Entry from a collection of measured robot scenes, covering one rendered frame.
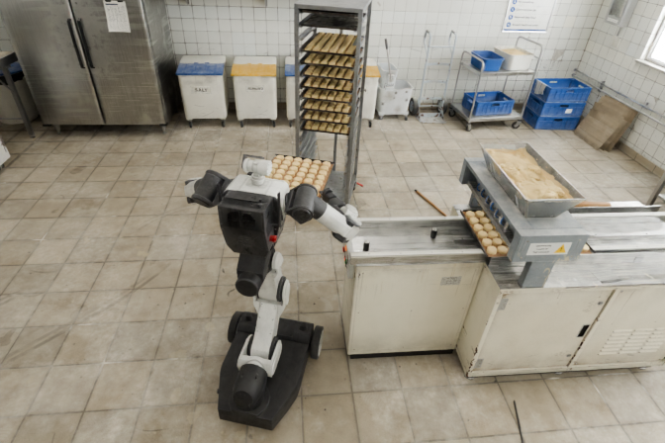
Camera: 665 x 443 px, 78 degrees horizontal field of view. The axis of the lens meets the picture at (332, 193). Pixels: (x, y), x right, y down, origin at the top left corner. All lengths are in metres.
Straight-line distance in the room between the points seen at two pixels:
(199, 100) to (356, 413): 4.06
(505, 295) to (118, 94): 4.52
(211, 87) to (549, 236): 4.26
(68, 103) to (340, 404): 4.44
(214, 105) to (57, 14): 1.78
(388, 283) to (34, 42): 4.50
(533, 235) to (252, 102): 4.04
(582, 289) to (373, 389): 1.28
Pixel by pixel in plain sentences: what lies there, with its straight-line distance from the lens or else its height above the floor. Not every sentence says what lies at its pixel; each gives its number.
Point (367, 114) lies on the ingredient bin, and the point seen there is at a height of 0.19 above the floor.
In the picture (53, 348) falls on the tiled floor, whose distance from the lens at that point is 3.26.
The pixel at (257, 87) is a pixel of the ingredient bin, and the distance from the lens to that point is 5.27.
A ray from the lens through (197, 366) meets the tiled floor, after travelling 2.85.
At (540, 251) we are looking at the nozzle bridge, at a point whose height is 1.08.
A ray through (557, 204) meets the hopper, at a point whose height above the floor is 1.28.
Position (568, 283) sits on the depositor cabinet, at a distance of 2.42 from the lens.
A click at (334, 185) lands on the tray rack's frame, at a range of 4.00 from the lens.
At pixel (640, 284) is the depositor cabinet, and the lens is 2.65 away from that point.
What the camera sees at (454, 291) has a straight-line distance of 2.43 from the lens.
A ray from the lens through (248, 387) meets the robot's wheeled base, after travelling 2.30.
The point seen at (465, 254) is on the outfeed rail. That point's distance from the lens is 2.26.
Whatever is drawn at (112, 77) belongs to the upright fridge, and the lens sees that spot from 5.32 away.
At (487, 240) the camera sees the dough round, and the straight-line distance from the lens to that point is 2.35.
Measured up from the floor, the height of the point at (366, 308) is 0.52.
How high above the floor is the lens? 2.32
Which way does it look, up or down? 34 degrees down
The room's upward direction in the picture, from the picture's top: 3 degrees clockwise
